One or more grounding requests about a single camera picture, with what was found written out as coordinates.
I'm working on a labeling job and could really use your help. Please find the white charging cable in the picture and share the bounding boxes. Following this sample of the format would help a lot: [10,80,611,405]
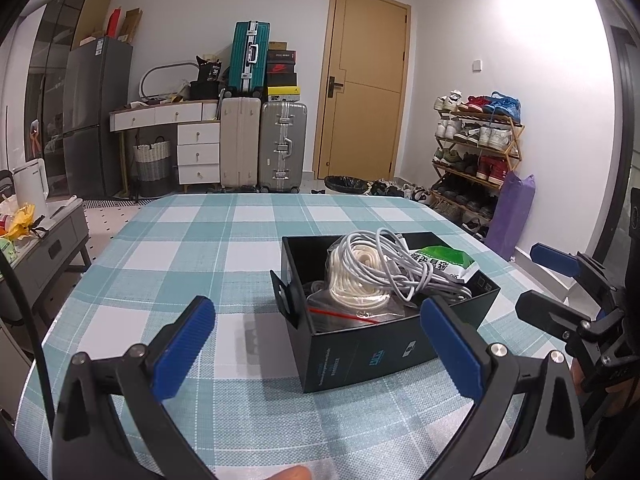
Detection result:
[327,227,473,306]

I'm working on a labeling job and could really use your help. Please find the black cardboard box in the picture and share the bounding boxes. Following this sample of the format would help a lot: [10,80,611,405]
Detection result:
[270,231,502,395]

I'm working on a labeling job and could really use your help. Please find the zip bag with white rope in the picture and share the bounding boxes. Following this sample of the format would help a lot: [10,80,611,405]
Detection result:
[305,245,416,333]

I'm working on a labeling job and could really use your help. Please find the shoes on floor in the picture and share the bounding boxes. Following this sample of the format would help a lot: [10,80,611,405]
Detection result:
[367,178,432,204]

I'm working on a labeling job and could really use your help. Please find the woven laundry basket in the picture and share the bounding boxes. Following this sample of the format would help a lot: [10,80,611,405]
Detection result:
[132,136,172,183]

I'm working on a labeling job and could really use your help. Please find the black trash bin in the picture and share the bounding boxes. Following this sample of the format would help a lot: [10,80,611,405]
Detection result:
[324,175,368,196]

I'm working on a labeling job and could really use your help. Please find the silver suitcase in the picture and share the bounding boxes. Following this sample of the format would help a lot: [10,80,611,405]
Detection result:
[257,101,308,195]

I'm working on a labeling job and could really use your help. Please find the grey side cabinet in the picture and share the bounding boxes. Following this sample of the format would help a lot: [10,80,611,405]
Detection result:
[0,197,93,321]

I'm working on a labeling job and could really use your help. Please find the stack of shoe boxes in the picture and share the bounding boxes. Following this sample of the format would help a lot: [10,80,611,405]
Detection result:
[265,41,298,102]

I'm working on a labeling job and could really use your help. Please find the beige suitcase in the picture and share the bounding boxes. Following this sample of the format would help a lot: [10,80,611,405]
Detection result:
[219,96,262,192]

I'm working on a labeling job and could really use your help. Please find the black bag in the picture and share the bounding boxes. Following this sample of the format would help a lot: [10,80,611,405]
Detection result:
[189,55,224,101]

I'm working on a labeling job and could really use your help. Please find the white desk with drawers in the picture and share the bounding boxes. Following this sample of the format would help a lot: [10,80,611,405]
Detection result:
[109,99,223,196]

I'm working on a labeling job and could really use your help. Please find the wooden shoe rack with shoes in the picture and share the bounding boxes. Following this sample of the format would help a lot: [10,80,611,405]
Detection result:
[430,91,526,241]

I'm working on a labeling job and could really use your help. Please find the person's left hand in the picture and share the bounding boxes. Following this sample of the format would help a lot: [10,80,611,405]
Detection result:
[264,465,314,480]

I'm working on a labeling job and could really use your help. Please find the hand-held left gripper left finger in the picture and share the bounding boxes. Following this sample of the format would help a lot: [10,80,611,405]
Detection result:
[50,295,217,480]

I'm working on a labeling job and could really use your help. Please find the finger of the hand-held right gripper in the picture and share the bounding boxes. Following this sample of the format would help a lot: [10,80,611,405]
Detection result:
[530,242,621,306]
[515,290,608,361]

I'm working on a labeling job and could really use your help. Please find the teal suitcase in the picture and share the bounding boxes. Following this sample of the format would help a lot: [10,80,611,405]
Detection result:
[227,21,271,98]

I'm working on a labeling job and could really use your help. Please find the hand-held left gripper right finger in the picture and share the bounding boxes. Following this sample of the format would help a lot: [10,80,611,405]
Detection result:
[420,295,588,480]

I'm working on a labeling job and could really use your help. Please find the yellow wooden door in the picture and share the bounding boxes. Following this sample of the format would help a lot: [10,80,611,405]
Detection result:
[312,0,412,181]

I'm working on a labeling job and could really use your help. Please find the oval white mirror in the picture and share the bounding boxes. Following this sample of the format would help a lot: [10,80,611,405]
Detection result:
[139,61,201,101]

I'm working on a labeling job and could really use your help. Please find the black cable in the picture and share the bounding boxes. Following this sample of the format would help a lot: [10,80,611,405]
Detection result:
[0,250,57,436]

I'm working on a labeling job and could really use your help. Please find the yellow snack bag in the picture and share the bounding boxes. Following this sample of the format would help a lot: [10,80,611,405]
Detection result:
[7,203,40,238]

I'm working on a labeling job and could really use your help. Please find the grey refrigerator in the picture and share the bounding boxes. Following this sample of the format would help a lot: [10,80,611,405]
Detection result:
[62,37,133,198]

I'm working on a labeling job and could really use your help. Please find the white appliance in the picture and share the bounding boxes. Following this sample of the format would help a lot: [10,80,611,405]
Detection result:
[12,158,51,216]

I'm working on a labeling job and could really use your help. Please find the dark tall cabinet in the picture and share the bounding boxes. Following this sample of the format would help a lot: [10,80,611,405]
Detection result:
[25,0,116,196]

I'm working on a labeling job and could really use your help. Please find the green medicine sachet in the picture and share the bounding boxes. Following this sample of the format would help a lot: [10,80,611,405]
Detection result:
[409,245,476,283]

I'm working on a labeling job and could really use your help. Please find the purple bag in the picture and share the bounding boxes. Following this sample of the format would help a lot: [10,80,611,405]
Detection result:
[484,172,536,261]

